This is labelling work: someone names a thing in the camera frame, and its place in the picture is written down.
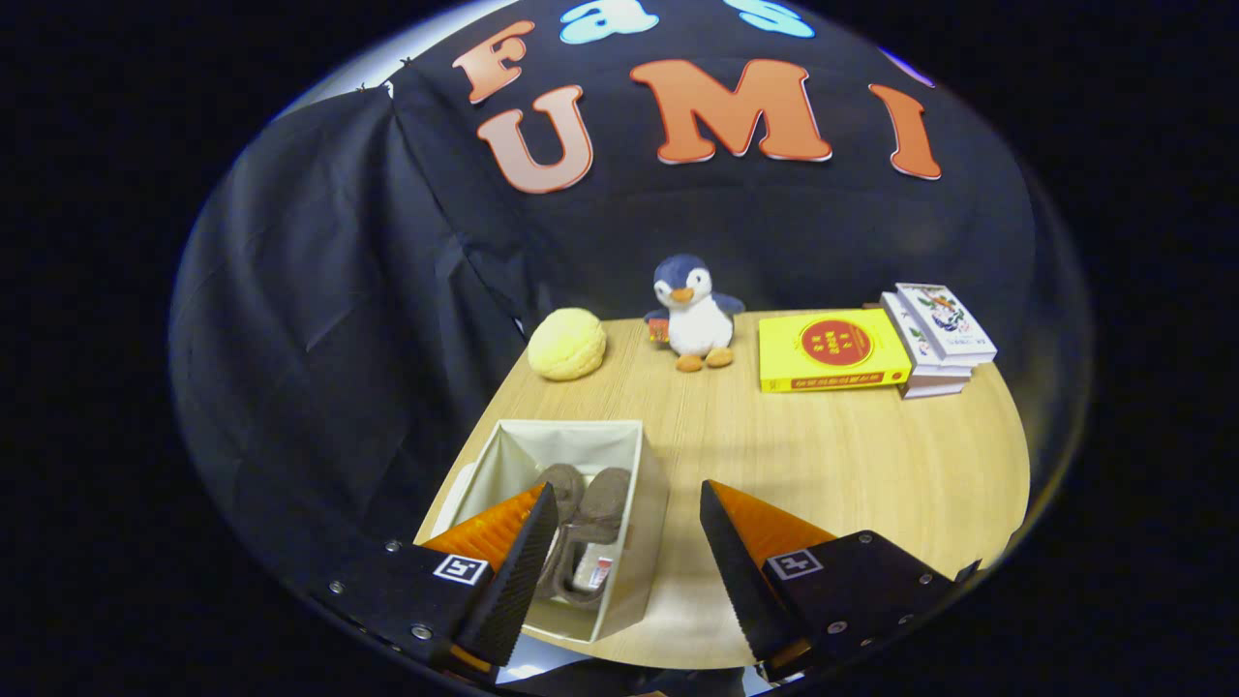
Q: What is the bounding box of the white illustrated book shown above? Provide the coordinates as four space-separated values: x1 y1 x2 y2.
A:
894 283 998 367

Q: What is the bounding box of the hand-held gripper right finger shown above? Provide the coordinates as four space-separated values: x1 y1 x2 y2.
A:
699 478 982 684

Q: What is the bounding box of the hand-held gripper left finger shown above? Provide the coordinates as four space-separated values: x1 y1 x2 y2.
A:
312 482 560 684

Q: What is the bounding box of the brown shoe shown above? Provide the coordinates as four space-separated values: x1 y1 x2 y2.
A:
571 468 632 609
535 463 588 601

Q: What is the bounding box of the plush penguin toy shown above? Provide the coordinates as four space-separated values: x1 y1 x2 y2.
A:
644 254 746 374

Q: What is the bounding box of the beige fabric storage box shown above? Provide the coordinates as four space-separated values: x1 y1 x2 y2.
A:
431 418 671 646

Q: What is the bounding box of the yellow round plush bun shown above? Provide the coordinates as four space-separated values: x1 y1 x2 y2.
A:
528 307 608 381

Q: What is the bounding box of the person's dark clothing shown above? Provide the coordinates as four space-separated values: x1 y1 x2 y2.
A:
499 661 746 697

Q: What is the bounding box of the yellow book with red circle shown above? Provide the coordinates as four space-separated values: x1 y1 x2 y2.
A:
758 308 914 394

